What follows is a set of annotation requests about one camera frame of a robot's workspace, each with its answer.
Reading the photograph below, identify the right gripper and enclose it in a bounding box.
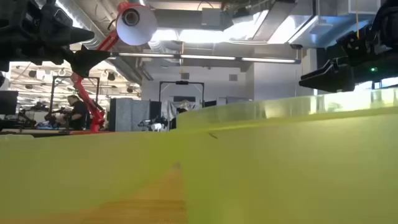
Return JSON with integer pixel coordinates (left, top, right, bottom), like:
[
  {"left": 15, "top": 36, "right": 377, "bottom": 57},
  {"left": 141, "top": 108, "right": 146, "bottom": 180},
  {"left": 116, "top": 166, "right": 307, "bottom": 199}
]
[{"left": 298, "top": 26, "right": 398, "bottom": 93}]

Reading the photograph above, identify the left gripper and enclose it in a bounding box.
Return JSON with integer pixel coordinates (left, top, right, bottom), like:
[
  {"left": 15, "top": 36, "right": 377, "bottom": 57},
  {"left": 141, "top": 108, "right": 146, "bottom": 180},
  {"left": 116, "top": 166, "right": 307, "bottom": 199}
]
[{"left": 0, "top": 2, "right": 111, "bottom": 78}]

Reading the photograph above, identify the yellow-green transparent supply box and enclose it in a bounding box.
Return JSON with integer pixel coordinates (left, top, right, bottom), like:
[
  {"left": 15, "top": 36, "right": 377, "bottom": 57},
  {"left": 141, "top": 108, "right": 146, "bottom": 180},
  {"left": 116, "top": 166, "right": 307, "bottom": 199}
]
[{"left": 0, "top": 88, "right": 398, "bottom": 224}]

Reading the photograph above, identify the red desk lamp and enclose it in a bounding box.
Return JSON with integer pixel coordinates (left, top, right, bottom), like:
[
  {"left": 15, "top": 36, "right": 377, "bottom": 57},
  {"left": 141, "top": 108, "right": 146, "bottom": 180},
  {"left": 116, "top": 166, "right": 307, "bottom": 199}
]
[{"left": 70, "top": 1, "right": 159, "bottom": 134}]

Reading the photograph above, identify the person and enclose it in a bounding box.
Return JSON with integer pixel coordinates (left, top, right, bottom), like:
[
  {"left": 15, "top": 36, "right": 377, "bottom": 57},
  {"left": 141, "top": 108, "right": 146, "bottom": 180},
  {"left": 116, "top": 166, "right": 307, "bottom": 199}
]
[{"left": 63, "top": 95, "right": 91, "bottom": 131}]

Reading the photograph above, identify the grey partition panel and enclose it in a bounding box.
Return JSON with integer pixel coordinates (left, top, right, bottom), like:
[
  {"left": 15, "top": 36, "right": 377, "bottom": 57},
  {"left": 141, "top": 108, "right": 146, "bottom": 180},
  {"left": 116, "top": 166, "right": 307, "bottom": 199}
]
[{"left": 108, "top": 98, "right": 162, "bottom": 133}]

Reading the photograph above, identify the black monitor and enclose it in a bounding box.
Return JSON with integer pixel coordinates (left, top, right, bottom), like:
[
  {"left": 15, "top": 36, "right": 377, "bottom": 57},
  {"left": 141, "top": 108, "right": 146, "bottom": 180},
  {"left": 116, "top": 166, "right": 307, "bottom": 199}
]
[{"left": 0, "top": 90, "right": 19, "bottom": 116}]

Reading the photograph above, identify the linear ceiling light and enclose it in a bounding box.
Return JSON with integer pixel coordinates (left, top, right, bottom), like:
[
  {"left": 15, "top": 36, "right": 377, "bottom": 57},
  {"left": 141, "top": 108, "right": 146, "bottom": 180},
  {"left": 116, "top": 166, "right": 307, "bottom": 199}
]
[{"left": 117, "top": 52, "right": 302, "bottom": 65}]

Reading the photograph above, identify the black metal gantry frame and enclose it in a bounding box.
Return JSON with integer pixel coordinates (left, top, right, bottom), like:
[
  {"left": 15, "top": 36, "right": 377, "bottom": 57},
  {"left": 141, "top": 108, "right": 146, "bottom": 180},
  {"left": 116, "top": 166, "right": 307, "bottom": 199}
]
[
  {"left": 49, "top": 75, "right": 101, "bottom": 125},
  {"left": 159, "top": 80, "right": 205, "bottom": 110}
]

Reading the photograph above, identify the black aluminium table frame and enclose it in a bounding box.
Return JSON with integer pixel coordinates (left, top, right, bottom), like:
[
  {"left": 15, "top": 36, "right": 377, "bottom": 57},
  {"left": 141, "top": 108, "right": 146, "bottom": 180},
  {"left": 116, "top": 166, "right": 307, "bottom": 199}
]
[{"left": 0, "top": 129, "right": 72, "bottom": 138}]

